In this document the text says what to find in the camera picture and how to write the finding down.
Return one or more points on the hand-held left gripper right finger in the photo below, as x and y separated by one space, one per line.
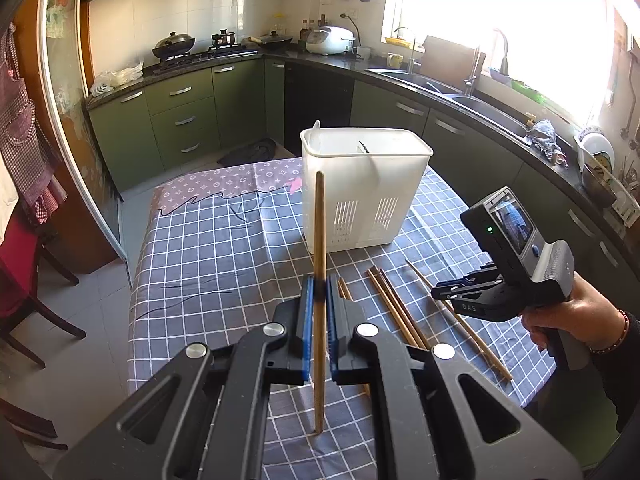
336 345

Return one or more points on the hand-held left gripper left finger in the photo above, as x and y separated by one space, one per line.
304 340

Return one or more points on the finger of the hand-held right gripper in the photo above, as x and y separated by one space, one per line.
485 274
462 290

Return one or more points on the white plastic utensil holder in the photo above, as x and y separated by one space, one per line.
360 185

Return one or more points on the person's right forearm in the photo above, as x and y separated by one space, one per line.
620 380

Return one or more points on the person's right hand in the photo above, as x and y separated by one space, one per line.
575 310

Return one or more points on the dark bowl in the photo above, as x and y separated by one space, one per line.
597 187

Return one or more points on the crumpled grey rag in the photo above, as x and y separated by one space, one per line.
542 135

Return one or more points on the blue checked tablecloth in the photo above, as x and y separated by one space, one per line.
215 260

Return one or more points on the white plate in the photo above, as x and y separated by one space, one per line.
597 147

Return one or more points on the green sill tray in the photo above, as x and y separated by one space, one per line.
525 91

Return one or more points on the tall steel kitchen faucet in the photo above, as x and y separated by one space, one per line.
470 80

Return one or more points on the hanging metal ladles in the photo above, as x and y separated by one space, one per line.
632 130

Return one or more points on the stainless steel double sink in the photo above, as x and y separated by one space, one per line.
430 82

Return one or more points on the wooden cutting board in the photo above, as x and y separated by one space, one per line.
445 57

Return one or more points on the dark crumpled floor cloth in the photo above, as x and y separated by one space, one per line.
250 152

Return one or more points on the small steel faucet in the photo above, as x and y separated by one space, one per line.
411 57

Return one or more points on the pale yellow mug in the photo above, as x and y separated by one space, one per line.
394 60

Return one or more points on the yellow sponge tray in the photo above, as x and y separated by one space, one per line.
397 41

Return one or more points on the black built-in appliance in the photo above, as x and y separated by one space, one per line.
315 110

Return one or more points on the white mug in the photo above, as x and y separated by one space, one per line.
363 52

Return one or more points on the kitchen window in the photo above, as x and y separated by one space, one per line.
450 0

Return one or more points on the dark granite countertop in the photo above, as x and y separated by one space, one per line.
325 61

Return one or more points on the white rice cooker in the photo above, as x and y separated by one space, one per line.
327 40

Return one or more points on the green base cabinets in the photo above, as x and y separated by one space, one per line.
180 110

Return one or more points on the condiment bottles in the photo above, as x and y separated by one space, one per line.
306 30

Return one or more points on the dark wooden red chair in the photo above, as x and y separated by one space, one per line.
20 260

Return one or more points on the frying pan with lid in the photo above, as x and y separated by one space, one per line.
272 38

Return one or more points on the black gas stove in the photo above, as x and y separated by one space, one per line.
205 55

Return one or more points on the small dark cooking pot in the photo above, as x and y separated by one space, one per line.
223 38

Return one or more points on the white plastic bag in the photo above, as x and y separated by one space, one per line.
117 79

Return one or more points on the black wok with lid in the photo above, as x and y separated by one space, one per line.
174 44

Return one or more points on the glass sliding door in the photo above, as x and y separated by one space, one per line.
70 110

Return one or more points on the red checked apron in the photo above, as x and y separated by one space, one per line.
22 135

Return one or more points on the wall socket with plug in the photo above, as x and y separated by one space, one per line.
349 16

